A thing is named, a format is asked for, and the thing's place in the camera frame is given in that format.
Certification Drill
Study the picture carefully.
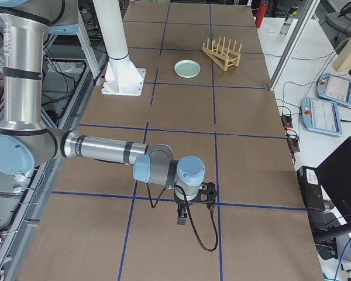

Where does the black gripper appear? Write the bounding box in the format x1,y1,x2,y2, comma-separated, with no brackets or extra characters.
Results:
174,190,199,225

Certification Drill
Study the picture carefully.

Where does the light green plate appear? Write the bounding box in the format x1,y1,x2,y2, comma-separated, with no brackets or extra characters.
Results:
174,60,201,78

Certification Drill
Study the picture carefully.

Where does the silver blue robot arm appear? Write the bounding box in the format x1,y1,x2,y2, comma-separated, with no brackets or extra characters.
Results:
0,1,205,224

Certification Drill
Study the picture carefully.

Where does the wooden plate rack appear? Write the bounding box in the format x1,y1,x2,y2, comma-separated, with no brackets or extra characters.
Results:
201,36,243,71

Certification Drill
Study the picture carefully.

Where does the brown paper table cover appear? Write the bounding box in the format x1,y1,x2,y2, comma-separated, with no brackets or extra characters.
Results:
18,2,323,280

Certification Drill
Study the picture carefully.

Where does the black computer box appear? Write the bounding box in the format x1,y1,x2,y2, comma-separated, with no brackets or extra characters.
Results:
297,166,325,212

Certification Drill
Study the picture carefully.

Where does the black orange adapter box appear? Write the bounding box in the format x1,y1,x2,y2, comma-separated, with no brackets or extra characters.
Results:
280,114,293,129

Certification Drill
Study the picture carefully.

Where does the black monitor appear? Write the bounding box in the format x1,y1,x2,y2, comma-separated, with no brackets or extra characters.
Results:
314,136,351,242

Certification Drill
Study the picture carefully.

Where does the near blue teach pendant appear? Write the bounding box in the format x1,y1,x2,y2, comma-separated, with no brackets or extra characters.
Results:
301,97,342,136

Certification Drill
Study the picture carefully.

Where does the blue teach pendant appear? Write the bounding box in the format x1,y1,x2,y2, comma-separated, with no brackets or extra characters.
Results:
316,73,351,107
301,97,342,136

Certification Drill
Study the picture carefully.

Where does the far blue teach pendant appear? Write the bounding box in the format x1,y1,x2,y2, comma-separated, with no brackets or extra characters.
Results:
316,73,351,107

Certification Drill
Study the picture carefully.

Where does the clear water bottle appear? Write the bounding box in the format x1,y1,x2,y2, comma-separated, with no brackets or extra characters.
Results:
279,6,298,35

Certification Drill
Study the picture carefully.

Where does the red cylinder bottle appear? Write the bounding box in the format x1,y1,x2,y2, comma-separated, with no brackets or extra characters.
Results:
255,1,269,28

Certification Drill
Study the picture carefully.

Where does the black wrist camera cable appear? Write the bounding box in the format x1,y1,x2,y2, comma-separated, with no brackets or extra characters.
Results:
146,181,219,252

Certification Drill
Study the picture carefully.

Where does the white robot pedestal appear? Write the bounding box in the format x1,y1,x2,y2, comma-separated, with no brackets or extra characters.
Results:
93,0,146,96

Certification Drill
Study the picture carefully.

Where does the aluminium side frame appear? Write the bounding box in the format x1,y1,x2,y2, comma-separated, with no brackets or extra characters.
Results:
0,0,106,281

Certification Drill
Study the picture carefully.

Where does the aluminium frame post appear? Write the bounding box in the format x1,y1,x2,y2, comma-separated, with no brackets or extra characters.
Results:
269,0,320,91

